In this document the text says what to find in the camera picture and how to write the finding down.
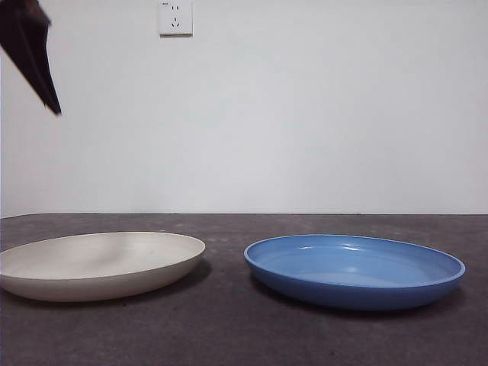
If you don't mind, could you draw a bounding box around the white plate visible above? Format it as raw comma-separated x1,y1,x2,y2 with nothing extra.
0,230,207,303

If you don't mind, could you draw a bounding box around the blue plate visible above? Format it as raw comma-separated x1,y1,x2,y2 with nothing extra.
243,233,467,312

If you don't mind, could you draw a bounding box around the white wall socket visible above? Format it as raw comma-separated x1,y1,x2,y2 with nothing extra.
159,1,194,38

